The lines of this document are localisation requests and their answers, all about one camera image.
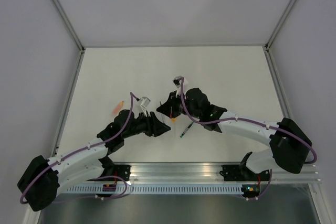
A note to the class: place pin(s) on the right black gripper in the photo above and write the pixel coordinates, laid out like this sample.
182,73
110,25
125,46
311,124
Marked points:
169,108

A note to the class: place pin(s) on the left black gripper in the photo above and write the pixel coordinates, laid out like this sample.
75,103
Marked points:
155,127

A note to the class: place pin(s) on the green pen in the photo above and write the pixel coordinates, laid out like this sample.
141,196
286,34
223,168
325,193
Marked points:
186,129

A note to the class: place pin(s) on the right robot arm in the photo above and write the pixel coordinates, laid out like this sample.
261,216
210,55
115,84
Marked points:
287,145

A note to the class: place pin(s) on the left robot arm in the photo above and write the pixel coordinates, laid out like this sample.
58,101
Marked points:
46,178

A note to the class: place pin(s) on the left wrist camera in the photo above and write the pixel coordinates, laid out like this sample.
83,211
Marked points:
142,104

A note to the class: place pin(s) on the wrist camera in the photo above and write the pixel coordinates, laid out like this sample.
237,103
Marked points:
142,104
179,82

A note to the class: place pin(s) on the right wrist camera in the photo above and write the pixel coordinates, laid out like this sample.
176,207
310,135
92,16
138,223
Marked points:
179,82

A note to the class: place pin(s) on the aluminium mounting rail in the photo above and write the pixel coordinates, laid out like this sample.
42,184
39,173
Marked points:
207,173

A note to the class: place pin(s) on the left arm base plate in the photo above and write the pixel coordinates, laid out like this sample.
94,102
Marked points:
123,171

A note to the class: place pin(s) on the white slotted cable duct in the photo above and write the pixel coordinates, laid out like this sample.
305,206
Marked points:
158,189

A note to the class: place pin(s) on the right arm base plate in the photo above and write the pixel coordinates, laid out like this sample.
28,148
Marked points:
235,173

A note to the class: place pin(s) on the right aluminium frame post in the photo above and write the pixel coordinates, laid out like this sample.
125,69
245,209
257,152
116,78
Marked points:
267,48

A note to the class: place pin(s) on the aluminium frame post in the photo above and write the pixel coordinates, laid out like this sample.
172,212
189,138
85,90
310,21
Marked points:
74,76
267,48

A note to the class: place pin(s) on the left aluminium frame post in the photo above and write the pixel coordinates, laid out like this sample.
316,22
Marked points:
74,76

